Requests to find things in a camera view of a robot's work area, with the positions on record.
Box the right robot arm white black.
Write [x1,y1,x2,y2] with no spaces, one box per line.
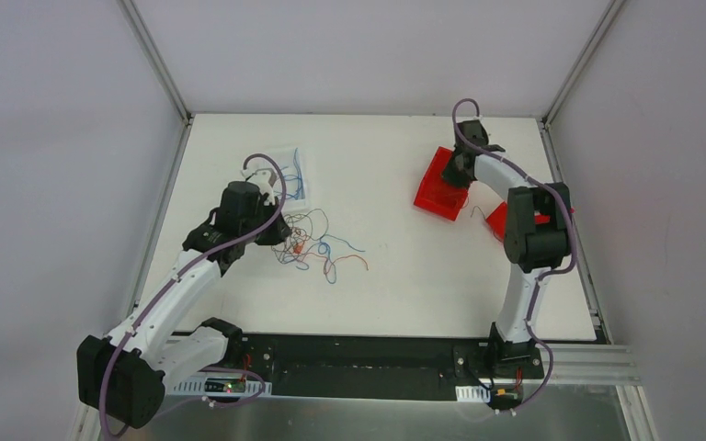
[441,119,574,377]

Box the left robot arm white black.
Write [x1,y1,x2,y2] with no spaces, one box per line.
[76,177,290,439]

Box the far red plastic bin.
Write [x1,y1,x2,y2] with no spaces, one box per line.
[413,147,469,221]

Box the red plastic bin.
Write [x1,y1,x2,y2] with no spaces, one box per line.
[485,202,569,243]
[413,147,469,221]

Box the near red plastic bin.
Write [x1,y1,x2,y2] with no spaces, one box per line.
[485,202,569,243]

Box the white plastic tray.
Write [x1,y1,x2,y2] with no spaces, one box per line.
[265,145,312,214]

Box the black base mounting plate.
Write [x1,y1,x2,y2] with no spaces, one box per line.
[217,334,544,401]

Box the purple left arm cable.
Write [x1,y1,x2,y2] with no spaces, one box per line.
[97,153,289,441]

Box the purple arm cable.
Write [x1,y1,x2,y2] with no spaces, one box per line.
[451,98,578,409]
[97,153,289,441]

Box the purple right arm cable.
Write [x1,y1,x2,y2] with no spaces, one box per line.
[451,98,578,409]

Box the left white slotted cable duct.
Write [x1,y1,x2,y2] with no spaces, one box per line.
[167,376,272,398]

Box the white slotted cable duct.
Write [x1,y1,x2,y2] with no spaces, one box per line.
[167,376,272,398]
[455,386,491,404]

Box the right white slotted cable duct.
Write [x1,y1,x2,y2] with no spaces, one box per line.
[455,386,491,404]

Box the aluminium frame rail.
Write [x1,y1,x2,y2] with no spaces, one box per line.
[549,343,641,386]

